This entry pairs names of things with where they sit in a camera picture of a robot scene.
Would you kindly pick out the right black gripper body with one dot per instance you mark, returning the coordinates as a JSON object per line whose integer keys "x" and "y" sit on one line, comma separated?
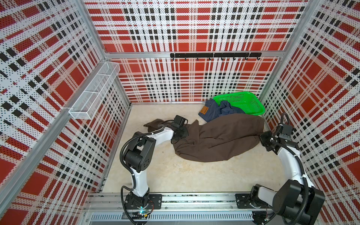
{"x": 265, "y": 139}

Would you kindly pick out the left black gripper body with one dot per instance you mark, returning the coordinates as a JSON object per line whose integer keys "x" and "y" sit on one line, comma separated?
{"x": 183, "y": 132}

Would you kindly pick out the brown trousers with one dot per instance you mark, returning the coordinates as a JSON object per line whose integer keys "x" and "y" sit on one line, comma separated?
{"x": 220, "y": 139}

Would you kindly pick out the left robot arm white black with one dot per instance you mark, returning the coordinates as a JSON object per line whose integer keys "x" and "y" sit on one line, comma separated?
{"x": 136, "y": 155}

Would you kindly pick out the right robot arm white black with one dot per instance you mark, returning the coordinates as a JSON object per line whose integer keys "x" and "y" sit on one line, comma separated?
{"x": 298, "y": 201}

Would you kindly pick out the blue denim jeans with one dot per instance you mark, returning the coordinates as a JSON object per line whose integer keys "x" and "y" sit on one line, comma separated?
{"x": 211, "y": 110}

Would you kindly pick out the green plastic basket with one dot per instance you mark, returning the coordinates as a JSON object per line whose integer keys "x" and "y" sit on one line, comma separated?
{"x": 246, "y": 101}

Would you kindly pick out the black hook rail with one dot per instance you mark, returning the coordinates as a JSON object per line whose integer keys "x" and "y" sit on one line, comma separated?
{"x": 244, "y": 55}

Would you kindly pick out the white wire mesh shelf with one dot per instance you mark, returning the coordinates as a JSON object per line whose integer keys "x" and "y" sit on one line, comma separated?
{"x": 91, "y": 98}

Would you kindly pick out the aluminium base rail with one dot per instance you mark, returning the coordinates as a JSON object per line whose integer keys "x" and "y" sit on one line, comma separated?
{"x": 177, "y": 208}

